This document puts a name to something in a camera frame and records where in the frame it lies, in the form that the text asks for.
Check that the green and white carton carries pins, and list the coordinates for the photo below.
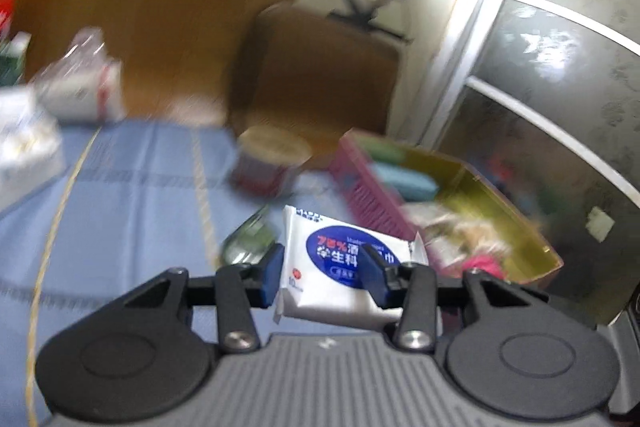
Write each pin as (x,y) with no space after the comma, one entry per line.
(12,57)

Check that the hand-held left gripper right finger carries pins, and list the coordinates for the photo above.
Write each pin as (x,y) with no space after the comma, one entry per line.
(372,277)

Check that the pale square sticker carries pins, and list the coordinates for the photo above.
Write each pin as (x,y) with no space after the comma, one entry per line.
(600,223)

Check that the bag of paper cups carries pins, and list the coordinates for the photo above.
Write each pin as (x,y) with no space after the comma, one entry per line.
(80,82)

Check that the white tissue pack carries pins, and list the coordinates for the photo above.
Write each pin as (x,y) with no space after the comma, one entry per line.
(25,147)

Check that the wood pattern sheet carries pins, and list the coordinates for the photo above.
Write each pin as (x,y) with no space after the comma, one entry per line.
(175,7)

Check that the green patterned pack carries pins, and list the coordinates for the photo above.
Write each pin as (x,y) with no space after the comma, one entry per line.
(247,237)

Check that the round can with lid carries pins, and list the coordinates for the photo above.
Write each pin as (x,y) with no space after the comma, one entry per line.
(270,162)

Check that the blue checked tablecloth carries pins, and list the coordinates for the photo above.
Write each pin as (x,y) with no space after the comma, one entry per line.
(140,207)

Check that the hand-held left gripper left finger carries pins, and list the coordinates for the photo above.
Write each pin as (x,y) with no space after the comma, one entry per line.
(272,274)

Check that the cotton swab pack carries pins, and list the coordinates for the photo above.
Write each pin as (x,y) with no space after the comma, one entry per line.
(455,232)

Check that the frosted glass window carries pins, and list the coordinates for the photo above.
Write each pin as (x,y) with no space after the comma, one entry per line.
(560,82)

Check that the pink tin box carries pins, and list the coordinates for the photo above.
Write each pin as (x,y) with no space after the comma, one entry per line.
(370,192)

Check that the red box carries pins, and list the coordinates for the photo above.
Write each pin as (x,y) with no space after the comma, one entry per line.
(6,14)

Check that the long black tape strip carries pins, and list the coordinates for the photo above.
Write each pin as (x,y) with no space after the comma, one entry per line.
(385,29)

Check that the white and blue wipes pack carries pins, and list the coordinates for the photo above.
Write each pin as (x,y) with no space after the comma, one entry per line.
(325,267)

